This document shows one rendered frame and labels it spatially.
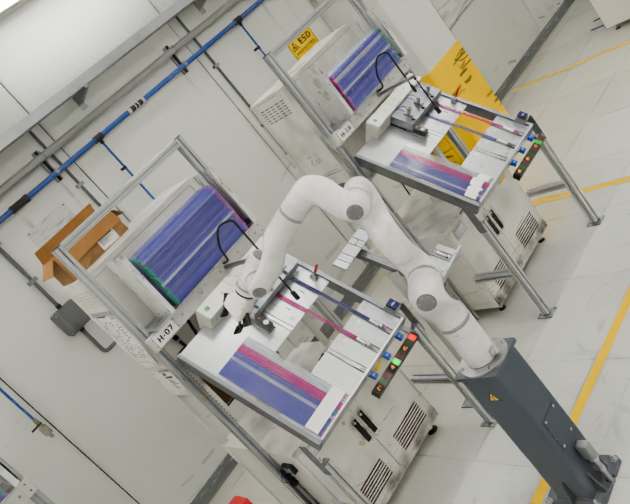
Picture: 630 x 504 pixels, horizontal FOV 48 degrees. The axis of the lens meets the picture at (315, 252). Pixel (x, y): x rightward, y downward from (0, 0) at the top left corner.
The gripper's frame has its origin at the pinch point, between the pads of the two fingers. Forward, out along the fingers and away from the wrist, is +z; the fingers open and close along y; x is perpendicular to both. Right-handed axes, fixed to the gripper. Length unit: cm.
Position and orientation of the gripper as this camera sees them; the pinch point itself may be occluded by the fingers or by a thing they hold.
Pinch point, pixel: (230, 322)
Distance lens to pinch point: 262.1
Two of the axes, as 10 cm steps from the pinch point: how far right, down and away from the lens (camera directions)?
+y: 5.9, 6.3, -5.1
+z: -3.9, 7.7, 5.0
